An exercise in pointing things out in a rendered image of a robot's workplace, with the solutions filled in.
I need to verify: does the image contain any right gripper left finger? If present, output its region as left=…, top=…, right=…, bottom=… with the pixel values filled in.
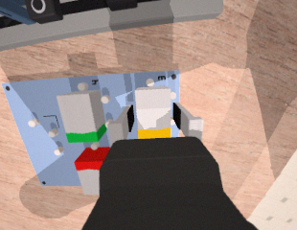
left=107, top=104, right=134, bottom=146

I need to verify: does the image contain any white block with yellow end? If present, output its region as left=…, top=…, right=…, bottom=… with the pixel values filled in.
left=135, top=86, right=171, bottom=139

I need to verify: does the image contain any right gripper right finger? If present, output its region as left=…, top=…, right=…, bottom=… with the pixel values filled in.
left=172, top=103, right=204, bottom=142

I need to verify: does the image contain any grey block with red end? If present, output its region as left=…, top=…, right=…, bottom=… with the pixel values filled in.
left=74, top=147, right=110, bottom=195

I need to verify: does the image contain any grey block with green end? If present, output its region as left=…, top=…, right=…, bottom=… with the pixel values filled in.
left=57, top=90, right=107, bottom=143

